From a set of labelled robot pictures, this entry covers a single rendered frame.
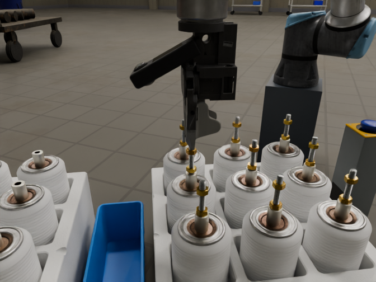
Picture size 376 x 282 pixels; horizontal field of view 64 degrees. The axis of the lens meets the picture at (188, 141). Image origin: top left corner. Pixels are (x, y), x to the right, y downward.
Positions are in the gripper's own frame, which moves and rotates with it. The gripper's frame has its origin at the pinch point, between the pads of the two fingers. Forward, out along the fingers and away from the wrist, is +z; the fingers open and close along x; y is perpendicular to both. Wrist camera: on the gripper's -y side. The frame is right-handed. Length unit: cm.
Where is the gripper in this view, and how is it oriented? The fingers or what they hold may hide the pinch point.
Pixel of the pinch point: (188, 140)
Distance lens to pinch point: 54.2
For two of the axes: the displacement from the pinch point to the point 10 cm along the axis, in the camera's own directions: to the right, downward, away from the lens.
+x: -0.9, -4.4, 8.9
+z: 0.0, 9.0, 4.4
